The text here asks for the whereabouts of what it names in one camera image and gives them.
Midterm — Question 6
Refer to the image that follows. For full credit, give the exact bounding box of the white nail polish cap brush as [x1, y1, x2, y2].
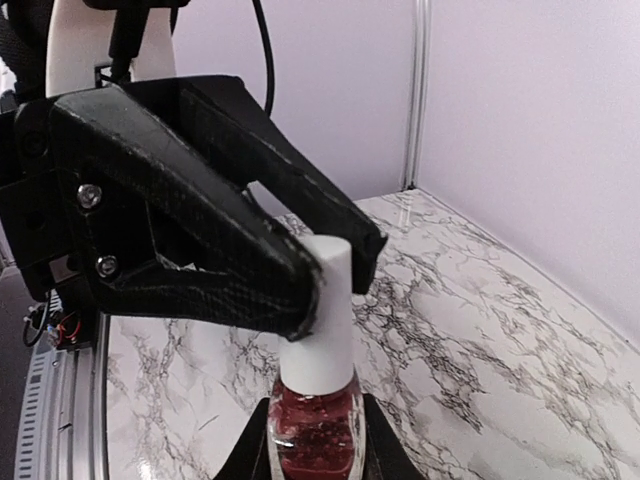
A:
[279, 235, 355, 396]

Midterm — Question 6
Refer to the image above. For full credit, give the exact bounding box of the red nail polish bottle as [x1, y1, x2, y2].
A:
[266, 375, 366, 480]

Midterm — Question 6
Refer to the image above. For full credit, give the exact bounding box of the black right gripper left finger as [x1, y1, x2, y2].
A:
[214, 398, 272, 480]

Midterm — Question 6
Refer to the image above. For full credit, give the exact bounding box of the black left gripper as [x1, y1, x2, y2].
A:
[1, 79, 180, 310]

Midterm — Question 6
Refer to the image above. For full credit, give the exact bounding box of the left aluminium corner post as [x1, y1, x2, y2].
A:
[401, 0, 432, 190]

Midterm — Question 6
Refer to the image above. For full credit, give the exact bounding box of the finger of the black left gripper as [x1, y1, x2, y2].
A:
[179, 74, 389, 295]
[49, 83, 321, 341]

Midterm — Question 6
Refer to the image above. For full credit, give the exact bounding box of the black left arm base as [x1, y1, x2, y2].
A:
[22, 290, 99, 351]

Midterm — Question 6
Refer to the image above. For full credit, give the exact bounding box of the curved aluminium front rail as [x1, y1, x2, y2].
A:
[0, 89, 114, 480]

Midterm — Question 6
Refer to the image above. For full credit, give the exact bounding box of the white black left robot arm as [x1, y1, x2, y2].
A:
[1, 1, 386, 346]

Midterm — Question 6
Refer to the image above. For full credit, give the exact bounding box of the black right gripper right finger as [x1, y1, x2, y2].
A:
[362, 394, 425, 480]

